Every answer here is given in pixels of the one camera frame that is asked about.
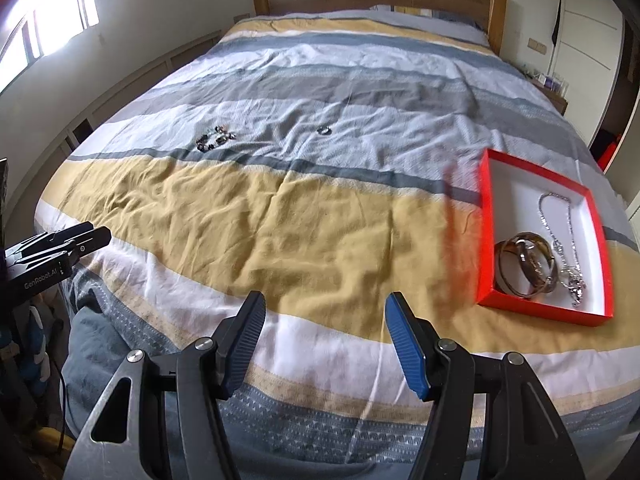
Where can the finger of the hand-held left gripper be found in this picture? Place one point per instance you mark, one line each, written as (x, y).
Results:
(85, 245)
(50, 240)

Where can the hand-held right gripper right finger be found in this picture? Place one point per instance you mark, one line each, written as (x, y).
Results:
(405, 345)

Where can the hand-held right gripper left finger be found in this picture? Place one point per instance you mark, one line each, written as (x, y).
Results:
(245, 345)

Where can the reddish brown bangle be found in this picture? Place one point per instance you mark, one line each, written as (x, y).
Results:
(500, 270)

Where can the amber bangle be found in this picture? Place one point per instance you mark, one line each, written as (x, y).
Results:
(527, 235)

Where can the silver hoop charm pendant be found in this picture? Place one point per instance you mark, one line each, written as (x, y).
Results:
(575, 285)

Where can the red cardboard box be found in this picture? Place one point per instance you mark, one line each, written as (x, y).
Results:
(520, 195)

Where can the blue white cloth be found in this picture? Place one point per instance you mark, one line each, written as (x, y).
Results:
(35, 355)

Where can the bed with striped duvet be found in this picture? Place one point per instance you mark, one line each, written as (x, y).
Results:
(300, 210)

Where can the white panelled window bench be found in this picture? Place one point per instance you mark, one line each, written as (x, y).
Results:
(125, 95)

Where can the bright window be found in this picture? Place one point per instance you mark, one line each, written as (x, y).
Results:
(55, 5)

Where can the red bag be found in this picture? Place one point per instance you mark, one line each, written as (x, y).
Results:
(610, 152)

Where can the wooden nightstand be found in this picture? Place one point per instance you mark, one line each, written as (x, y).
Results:
(555, 100)

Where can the small blue white box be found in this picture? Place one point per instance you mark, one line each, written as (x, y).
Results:
(553, 82)

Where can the grey pillow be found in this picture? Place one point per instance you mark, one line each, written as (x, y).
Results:
(450, 25)

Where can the white wardrobe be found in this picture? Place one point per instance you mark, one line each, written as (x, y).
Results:
(585, 35)

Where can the wall switch panel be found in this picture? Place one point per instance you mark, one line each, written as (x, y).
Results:
(537, 46)

